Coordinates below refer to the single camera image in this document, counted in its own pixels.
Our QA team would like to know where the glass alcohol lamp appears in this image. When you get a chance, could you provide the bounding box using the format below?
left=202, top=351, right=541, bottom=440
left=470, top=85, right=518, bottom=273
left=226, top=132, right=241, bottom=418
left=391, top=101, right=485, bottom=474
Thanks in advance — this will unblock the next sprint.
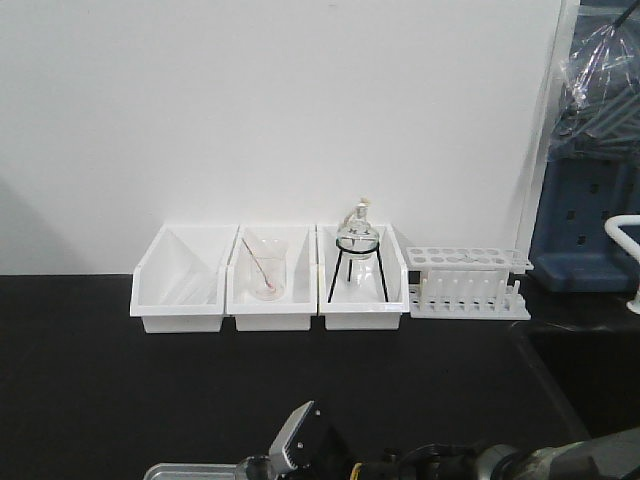
left=336, top=198, right=380, bottom=255

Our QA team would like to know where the middle white storage bin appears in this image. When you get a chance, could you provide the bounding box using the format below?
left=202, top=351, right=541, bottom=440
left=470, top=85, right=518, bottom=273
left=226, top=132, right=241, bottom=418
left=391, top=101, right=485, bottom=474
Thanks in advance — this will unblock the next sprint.
left=226, top=224, right=318, bottom=331

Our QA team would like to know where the thin stirring rod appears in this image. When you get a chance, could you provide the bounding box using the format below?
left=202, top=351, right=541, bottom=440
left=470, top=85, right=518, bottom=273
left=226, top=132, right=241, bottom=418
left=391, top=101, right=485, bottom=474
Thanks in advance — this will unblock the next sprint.
left=242, top=237, right=275, bottom=292

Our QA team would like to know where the glass beaker in bin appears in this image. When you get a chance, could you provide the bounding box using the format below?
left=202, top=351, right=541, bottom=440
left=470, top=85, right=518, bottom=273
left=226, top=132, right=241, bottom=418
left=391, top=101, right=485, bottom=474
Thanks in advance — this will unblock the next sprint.
left=248, top=238, right=288, bottom=301

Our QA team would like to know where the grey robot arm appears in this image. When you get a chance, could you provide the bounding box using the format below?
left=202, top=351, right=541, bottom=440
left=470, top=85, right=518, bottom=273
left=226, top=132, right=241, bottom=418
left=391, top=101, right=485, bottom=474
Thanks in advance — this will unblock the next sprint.
left=233, top=427, right=639, bottom=479

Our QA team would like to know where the white curved faucet pipe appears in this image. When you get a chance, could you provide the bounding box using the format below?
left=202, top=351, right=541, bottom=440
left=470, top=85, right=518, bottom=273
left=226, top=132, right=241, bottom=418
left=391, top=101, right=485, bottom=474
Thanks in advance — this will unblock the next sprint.
left=604, top=215, right=640, bottom=315

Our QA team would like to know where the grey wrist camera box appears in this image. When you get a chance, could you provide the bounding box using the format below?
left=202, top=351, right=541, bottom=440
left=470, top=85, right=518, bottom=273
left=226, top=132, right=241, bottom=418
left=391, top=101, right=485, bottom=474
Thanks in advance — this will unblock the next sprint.
left=268, top=400, right=321, bottom=475

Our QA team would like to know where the white storage bin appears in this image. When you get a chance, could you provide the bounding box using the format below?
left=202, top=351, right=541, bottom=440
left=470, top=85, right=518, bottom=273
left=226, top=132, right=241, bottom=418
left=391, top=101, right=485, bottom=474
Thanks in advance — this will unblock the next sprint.
left=316, top=224, right=409, bottom=330
left=130, top=224, right=239, bottom=334
left=226, top=224, right=318, bottom=331

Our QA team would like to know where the white test tube rack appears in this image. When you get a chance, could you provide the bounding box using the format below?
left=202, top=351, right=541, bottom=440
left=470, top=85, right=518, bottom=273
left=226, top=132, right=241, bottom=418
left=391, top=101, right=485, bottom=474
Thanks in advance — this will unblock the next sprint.
left=406, top=246, right=533, bottom=321

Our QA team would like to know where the left white storage bin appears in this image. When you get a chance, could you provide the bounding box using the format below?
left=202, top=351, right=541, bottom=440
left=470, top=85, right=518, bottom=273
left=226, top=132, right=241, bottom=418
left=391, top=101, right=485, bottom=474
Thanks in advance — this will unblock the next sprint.
left=130, top=224, right=239, bottom=334

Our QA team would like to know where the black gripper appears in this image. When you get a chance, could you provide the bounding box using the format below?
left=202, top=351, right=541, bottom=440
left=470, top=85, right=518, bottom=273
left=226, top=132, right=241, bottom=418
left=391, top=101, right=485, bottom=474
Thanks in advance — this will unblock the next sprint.
left=238, top=423, right=385, bottom=479

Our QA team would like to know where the clear plastic wrap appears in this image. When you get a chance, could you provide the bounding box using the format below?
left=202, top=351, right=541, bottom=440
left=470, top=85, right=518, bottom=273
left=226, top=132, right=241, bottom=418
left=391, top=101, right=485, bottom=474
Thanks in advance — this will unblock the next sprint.
left=551, top=1, right=639, bottom=161

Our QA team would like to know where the right white storage bin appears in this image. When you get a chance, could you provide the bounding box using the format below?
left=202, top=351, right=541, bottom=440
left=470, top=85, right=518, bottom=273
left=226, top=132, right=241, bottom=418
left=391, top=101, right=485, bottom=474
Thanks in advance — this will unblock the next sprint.
left=316, top=224, right=409, bottom=330

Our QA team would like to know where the black wire tripod stand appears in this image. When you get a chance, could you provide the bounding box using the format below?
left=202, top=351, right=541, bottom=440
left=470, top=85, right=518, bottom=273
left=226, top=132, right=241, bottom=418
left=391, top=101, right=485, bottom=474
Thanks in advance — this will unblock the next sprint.
left=327, top=240, right=389, bottom=303

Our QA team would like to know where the silver metal tray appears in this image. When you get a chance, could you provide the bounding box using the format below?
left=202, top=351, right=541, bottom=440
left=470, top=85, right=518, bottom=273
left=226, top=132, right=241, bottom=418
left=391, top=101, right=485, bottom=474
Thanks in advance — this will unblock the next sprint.
left=143, top=463, right=236, bottom=480

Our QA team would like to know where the blue pegboard drying rack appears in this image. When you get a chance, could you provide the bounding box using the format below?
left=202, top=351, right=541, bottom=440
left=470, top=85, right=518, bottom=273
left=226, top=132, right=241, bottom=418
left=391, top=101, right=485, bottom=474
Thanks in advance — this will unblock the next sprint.
left=530, top=1, right=639, bottom=293

